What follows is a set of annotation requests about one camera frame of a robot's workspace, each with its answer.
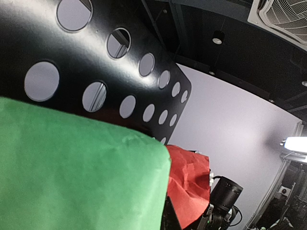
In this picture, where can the black music stand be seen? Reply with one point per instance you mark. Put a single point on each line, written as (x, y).
(112, 70)

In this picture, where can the red sheet music paper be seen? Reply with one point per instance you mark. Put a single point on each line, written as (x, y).
(189, 184)

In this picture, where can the green cloth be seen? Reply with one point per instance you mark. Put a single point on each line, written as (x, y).
(64, 172)

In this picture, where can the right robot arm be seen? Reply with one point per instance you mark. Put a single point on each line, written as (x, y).
(221, 210)

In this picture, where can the bright ceiling light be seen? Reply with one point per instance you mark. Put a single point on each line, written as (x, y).
(297, 144)

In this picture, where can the ceiling air conditioner vent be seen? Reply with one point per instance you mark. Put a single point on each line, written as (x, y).
(284, 18)

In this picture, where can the right aluminium frame post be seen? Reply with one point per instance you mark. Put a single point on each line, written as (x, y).
(286, 158)

